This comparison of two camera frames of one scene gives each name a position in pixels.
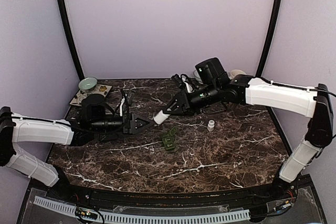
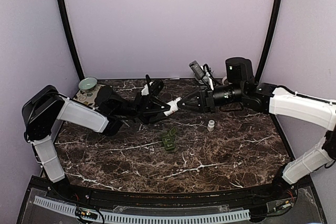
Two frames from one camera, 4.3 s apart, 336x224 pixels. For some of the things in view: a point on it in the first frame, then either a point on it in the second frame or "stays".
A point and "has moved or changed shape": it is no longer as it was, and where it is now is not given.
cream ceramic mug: x=237 y=72 to x=223 y=80
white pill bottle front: x=160 y=117 has moved or changed shape
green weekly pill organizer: x=169 y=140 stays
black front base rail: x=247 y=196 stays
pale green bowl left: x=87 y=84 stays
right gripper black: x=186 y=110 to x=207 y=103
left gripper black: x=129 y=120 to x=146 y=109
